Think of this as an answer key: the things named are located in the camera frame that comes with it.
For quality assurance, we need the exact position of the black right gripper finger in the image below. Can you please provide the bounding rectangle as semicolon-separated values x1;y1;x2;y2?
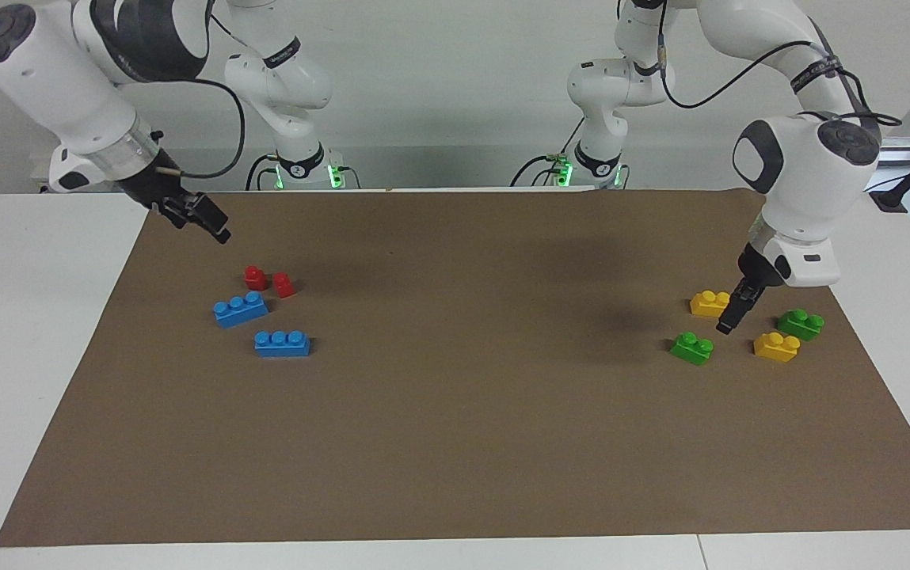
184;192;232;245
157;198;196;230

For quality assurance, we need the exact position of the brown table mat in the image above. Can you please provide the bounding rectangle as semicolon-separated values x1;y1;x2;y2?
0;188;910;549

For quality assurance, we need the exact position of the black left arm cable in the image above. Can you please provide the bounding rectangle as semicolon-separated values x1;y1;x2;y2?
657;16;904;130

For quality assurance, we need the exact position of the green two-stud block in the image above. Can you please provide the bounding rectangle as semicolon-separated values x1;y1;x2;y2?
669;332;715;367
776;308;826;342

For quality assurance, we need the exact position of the black base cable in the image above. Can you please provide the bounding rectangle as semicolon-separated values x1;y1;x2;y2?
509;153;575;189
245;154;278;192

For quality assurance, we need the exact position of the black left base cable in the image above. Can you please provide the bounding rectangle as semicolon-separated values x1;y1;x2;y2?
509;153;575;189

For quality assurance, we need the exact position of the black right base cable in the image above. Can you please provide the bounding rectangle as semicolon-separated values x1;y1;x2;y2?
245;154;278;192

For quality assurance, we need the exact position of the blue three-stud block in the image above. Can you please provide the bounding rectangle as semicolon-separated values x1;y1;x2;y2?
253;329;312;358
212;291;271;329

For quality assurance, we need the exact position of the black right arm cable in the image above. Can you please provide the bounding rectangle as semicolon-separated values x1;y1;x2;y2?
155;78;248;181

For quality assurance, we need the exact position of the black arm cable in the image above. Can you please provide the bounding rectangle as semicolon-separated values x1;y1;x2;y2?
657;16;904;130
155;78;248;181

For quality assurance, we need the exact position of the yellow two-stud block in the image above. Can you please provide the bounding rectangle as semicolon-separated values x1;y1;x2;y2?
752;332;801;363
690;290;733;319

